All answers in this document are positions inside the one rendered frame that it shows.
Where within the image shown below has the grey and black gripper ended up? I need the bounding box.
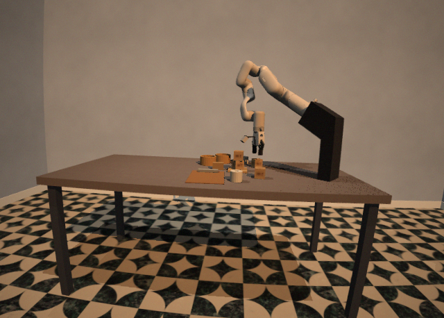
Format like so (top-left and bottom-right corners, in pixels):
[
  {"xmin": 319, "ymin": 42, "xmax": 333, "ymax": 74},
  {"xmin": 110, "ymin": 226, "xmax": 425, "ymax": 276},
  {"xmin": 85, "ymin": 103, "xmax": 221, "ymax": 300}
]
[{"xmin": 252, "ymin": 131, "xmax": 264, "ymax": 156}]

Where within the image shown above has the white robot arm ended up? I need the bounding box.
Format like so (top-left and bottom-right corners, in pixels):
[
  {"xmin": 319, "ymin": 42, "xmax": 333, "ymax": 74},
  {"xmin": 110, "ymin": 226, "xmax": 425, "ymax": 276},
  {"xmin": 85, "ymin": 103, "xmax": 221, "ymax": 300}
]
[{"xmin": 236, "ymin": 60, "xmax": 310, "ymax": 131}]

